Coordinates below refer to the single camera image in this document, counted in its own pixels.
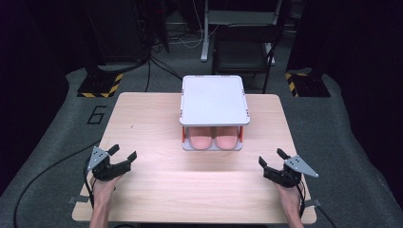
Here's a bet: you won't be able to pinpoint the pink slipper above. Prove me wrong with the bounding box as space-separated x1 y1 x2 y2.
214 126 240 151
188 126 214 151

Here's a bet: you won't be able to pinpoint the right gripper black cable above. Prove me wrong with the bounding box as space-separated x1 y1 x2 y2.
295 177 337 228

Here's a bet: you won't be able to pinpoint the person's left hand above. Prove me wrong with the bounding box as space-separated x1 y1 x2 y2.
91 174 125 211

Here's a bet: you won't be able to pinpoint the person's right hand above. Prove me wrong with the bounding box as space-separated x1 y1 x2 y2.
273 181 302 218

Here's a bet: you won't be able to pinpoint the black floor cables bundle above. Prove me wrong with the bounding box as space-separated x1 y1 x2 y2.
144 44 183 93

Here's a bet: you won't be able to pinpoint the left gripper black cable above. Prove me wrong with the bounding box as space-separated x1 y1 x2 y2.
82 157 97 210

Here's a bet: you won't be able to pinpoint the black folding chair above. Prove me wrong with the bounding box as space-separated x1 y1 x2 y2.
211 24 280 95

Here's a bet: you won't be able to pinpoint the hazard-striped black stand base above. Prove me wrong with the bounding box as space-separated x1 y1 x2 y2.
284 71 332 98
76 71 125 99

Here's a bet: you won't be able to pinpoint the white desk frame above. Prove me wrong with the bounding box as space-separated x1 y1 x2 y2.
200 0 283 67

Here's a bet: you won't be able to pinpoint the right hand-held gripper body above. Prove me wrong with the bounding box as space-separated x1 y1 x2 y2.
269 154 319 189

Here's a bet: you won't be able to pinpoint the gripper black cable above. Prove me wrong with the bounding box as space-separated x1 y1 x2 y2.
295 177 337 228
82 157 97 210

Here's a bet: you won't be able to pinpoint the white cable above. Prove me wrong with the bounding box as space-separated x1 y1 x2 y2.
170 0 221 50

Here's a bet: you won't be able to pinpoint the white shoe rack orange posts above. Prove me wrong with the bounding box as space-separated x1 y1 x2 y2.
179 74 251 152

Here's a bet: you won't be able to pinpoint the dark cabinet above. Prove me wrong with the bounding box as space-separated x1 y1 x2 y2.
80 0 170 66

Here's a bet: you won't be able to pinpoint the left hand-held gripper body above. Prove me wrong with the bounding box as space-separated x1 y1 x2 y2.
86 145 125 182

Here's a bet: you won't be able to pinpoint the long black floor cable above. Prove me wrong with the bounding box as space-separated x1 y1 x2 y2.
12 139 103 228

